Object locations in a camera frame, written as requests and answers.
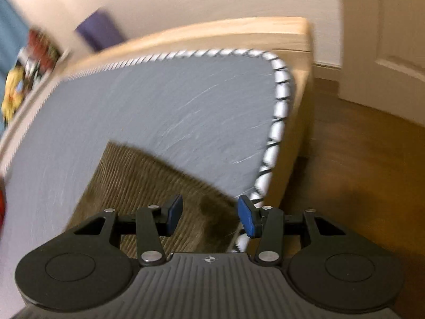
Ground multicoloured cloth pile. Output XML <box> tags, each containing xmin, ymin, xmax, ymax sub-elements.
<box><xmin>0</xmin><ymin>28</ymin><xmax>64</xmax><ymax>125</ymax></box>

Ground wooden table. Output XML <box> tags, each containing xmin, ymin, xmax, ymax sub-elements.
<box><xmin>0</xmin><ymin>16</ymin><xmax>317</xmax><ymax>214</ymax></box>

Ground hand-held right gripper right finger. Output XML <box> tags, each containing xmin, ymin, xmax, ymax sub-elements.
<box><xmin>238</xmin><ymin>194</ymin><xmax>346</xmax><ymax>267</ymax></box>

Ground brown corduroy pants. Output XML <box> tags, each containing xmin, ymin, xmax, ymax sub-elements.
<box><xmin>71</xmin><ymin>140</ymin><xmax>244</xmax><ymax>257</ymax></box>

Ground purple box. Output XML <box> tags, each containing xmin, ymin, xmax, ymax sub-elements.
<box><xmin>75</xmin><ymin>8</ymin><xmax>127</xmax><ymax>53</ymax></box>

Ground white panelled door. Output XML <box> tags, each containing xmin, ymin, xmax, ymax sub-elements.
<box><xmin>338</xmin><ymin>0</ymin><xmax>425</xmax><ymax>117</ymax></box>

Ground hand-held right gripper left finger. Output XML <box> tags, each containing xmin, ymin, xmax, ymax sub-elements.
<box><xmin>74</xmin><ymin>195</ymin><xmax>184</xmax><ymax>267</ymax></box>

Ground teal curtain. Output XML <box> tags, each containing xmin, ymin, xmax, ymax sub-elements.
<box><xmin>0</xmin><ymin>0</ymin><xmax>30</xmax><ymax>83</ymax></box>

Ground red cloth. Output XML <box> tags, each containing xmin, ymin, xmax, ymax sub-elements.
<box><xmin>0</xmin><ymin>184</ymin><xmax>8</xmax><ymax>226</ymax></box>

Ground grey mattress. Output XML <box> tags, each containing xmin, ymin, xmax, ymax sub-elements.
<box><xmin>0</xmin><ymin>48</ymin><xmax>297</xmax><ymax>316</ymax></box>

